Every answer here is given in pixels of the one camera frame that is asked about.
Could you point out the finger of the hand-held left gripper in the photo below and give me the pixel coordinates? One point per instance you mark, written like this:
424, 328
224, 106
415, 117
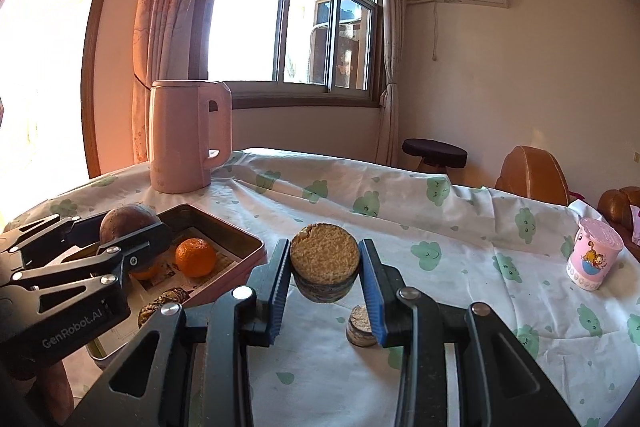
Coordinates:
145, 242
50, 228

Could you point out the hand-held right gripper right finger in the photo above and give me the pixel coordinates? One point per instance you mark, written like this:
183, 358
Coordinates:
372, 294

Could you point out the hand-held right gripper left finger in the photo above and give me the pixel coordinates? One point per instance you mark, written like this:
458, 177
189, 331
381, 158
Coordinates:
280, 294

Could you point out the large brown stemmed fruit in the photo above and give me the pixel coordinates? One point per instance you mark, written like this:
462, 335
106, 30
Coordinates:
125, 219

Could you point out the metal tin box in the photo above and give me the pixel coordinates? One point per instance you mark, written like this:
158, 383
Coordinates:
242, 269

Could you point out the large cut fruit piece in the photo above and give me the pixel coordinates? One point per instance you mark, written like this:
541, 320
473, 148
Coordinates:
325, 259

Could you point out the brown wrinkled dried fruit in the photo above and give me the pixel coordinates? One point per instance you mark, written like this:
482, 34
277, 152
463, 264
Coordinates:
172, 296

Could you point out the person's left forearm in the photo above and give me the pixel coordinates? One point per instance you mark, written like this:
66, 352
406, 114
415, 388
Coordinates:
50, 392

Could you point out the small orange mandarin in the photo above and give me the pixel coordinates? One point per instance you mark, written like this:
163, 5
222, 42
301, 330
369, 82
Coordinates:
146, 271

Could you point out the small cut fruit piece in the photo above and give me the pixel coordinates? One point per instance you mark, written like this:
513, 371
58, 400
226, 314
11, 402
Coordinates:
361, 329

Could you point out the large orange mandarin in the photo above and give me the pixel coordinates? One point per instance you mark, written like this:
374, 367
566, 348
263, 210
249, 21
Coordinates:
196, 257

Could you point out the printed paper sheet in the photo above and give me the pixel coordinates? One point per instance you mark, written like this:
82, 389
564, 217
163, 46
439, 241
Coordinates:
227, 266

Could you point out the dark fruit piece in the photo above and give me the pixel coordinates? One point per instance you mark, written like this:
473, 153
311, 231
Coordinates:
149, 314

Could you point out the pink electric kettle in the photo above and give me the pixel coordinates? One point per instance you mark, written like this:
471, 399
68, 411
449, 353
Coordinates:
180, 137

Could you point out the black round stool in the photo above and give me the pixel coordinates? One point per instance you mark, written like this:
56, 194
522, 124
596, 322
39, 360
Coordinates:
434, 152

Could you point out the wooden framed glass door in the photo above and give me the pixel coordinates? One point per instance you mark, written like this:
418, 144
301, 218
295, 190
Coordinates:
45, 57

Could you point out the brown leather armchair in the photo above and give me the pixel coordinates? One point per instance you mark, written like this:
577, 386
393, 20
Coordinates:
532, 174

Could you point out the beige curtain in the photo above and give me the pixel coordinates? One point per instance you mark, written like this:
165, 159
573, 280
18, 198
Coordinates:
392, 82

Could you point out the pink cartoon cup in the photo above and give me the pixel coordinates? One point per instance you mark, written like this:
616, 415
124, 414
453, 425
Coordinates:
592, 257

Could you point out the pink patterned curtain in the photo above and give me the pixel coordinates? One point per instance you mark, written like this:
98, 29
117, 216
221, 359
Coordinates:
165, 7

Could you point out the sliding glass window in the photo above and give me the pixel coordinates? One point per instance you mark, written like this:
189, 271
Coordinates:
260, 17

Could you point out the brown leather sofa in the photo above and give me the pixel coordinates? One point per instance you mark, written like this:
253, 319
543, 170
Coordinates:
615, 207

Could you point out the air conditioner pipe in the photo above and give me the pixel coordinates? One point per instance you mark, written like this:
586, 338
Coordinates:
436, 32

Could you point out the pink floral cushion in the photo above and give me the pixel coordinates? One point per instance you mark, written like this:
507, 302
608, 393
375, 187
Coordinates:
636, 222

